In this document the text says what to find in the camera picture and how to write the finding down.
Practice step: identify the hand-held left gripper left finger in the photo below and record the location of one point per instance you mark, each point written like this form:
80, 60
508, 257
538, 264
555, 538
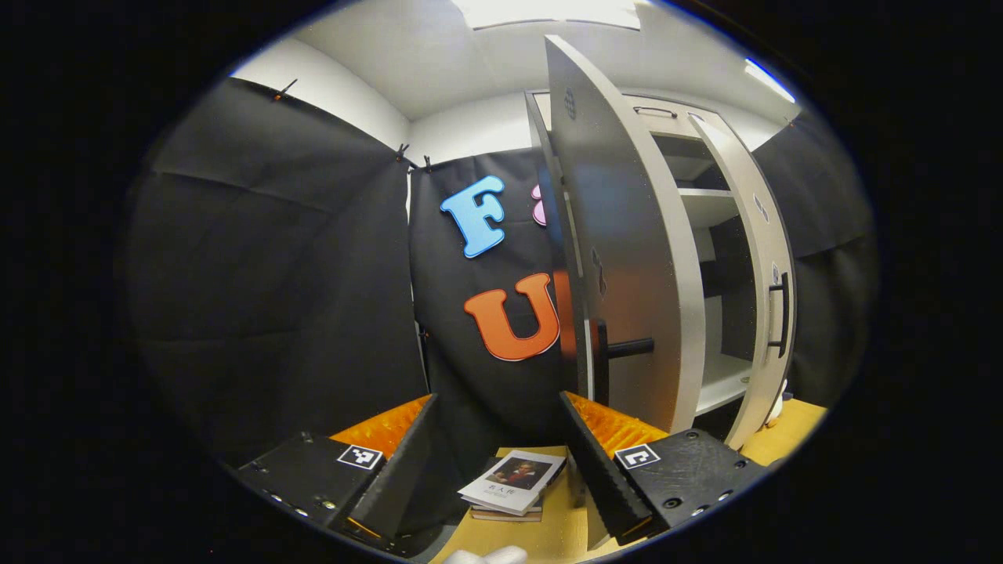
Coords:
392, 478

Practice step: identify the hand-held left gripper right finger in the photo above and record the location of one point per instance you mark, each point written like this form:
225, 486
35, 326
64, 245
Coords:
603, 470

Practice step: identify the white cabinet door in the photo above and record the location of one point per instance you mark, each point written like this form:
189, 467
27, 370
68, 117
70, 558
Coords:
635, 235
764, 235

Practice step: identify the white and grey cabinet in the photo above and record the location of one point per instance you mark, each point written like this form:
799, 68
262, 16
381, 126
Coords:
709, 211

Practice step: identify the white cabinet drawer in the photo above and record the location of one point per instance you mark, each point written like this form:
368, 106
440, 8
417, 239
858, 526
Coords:
682, 117

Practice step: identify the white portrait cover book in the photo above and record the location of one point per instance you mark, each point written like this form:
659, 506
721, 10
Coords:
509, 482

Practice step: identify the brown book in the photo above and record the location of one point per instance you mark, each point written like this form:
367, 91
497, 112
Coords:
501, 517

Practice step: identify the black backdrop cloth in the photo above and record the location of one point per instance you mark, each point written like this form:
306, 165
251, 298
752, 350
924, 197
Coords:
274, 274

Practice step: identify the ceiling light panel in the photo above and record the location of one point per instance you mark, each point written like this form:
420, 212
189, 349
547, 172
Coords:
548, 12
772, 81

